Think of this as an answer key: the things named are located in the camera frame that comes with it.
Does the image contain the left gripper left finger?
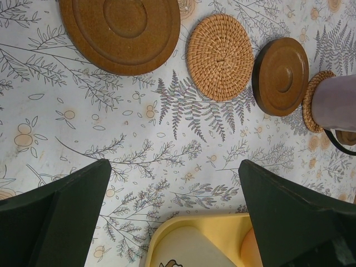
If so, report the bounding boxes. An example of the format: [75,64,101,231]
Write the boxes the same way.
[1,159,111,266]

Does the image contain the yellow plastic tray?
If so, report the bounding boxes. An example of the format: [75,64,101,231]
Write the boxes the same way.
[145,213,253,266]

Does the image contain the dark brown wooden coaster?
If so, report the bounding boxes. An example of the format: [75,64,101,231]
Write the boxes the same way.
[59,0,180,76]

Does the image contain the cream yellow mug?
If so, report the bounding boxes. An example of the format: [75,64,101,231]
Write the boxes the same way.
[150,226,235,267]

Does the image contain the woven rattan coaster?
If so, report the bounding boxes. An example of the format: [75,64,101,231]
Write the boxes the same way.
[302,71,336,134]
[187,14,254,102]

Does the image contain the yellow glass mug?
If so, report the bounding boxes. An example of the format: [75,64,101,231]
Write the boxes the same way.
[240,229,263,267]

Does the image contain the purple mug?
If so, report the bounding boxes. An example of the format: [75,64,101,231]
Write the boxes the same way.
[311,75,355,156]

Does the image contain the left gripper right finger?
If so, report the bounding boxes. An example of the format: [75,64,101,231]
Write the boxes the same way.
[238,160,355,266]

